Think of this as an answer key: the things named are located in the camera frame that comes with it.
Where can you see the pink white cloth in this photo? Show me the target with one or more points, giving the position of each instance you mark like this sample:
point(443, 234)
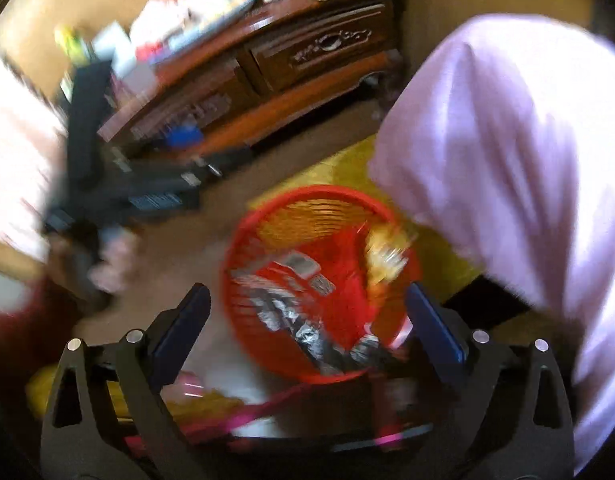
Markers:
point(17, 150)

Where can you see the pink stick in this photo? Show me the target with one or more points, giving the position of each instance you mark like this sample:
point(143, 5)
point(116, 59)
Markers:
point(257, 402)

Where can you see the pile of papers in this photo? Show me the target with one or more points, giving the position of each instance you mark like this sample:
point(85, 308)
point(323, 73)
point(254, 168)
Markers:
point(197, 15)

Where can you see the carved wooden cabinet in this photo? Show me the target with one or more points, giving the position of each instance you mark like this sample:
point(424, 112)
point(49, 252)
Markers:
point(307, 55)

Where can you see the blue object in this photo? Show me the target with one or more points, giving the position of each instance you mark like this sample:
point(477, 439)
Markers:
point(186, 136)

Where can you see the purple printed blanket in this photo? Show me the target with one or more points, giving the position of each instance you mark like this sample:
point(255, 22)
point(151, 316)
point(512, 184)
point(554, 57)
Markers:
point(497, 160)

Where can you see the white box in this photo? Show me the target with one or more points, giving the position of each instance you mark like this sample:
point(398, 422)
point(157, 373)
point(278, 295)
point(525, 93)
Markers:
point(120, 55)

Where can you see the yellow green bottle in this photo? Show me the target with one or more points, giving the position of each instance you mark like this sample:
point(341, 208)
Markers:
point(70, 42)

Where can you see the person's left hand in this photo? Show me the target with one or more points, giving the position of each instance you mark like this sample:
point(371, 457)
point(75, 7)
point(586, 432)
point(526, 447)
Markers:
point(115, 260)

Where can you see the yellow floor mat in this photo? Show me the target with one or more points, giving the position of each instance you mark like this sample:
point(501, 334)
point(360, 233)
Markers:
point(352, 165)

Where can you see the yellow snack wrapper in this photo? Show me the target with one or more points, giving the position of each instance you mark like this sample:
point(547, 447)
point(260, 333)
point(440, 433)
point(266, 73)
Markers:
point(387, 255)

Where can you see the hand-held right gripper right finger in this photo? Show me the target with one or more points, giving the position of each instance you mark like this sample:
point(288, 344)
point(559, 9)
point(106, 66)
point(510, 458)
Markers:
point(437, 335)

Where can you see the yellow bag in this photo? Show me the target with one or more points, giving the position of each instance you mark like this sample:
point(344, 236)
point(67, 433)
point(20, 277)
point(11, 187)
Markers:
point(42, 390)

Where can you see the red plastic basket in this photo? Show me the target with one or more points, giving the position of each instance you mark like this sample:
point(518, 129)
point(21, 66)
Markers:
point(317, 220)

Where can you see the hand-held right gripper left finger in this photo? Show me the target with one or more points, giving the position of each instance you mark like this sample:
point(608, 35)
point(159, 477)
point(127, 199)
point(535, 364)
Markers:
point(180, 335)

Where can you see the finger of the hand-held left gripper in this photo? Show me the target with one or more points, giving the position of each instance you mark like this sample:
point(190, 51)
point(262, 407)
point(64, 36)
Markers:
point(187, 167)
point(152, 202)

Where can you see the red silver snack wrapper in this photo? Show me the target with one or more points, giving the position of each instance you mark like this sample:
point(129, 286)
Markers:
point(307, 300)

